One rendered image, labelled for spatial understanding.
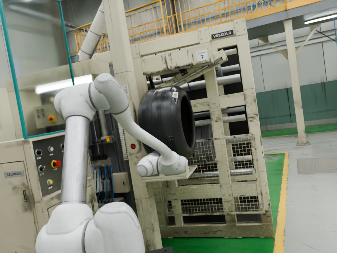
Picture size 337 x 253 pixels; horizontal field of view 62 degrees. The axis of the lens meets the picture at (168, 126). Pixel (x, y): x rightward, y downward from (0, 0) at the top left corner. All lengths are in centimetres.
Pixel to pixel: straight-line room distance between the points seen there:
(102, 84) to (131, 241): 64
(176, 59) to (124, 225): 168
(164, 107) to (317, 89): 919
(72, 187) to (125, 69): 133
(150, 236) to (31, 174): 113
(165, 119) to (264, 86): 917
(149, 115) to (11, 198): 100
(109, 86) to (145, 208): 138
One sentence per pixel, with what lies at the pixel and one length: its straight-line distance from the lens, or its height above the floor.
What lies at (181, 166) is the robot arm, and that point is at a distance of 158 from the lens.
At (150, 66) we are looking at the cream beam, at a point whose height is 170.
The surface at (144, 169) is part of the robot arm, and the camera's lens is 160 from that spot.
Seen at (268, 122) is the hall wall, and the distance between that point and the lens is 1095.
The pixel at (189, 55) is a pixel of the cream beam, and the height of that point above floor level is 172.
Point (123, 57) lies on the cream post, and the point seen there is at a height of 176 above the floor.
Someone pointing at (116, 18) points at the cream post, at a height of 207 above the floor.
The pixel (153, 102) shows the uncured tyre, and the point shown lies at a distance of 204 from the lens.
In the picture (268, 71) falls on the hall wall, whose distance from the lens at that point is 1099.
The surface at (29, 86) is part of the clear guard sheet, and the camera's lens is 190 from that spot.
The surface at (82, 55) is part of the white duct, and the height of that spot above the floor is 193.
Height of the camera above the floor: 131
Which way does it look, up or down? 4 degrees down
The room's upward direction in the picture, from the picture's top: 9 degrees counter-clockwise
